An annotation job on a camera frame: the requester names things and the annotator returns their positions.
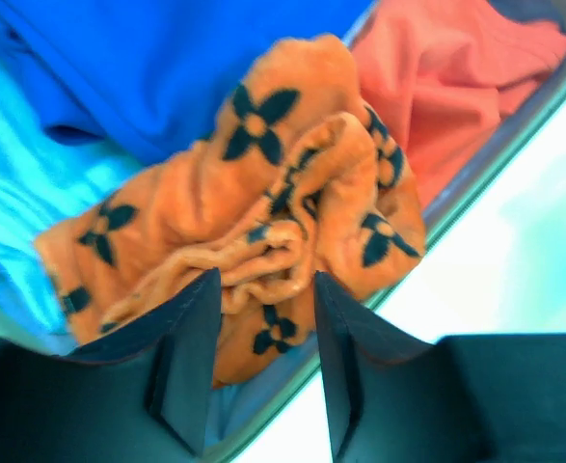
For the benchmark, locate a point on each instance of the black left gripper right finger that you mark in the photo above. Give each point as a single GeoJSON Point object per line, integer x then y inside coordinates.
{"type": "Point", "coordinates": [391, 397]}

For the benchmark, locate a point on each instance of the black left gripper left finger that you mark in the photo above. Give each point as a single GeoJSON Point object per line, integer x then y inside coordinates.
{"type": "Point", "coordinates": [139, 394]}

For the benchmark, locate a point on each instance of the light blue trousers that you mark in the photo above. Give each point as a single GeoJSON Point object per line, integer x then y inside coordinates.
{"type": "Point", "coordinates": [41, 183]}

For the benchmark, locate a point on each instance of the orange black patterned towel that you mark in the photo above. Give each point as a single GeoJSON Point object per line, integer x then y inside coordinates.
{"type": "Point", "coordinates": [299, 176]}

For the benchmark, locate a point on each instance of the royal blue shirt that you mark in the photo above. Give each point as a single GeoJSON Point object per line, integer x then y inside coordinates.
{"type": "Point", "coordinates": [149, 75]}

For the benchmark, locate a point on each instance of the plain orange shirt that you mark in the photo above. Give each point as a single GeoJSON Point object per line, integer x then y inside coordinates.
{"type": "Point", "coordinates": [443, 76]}

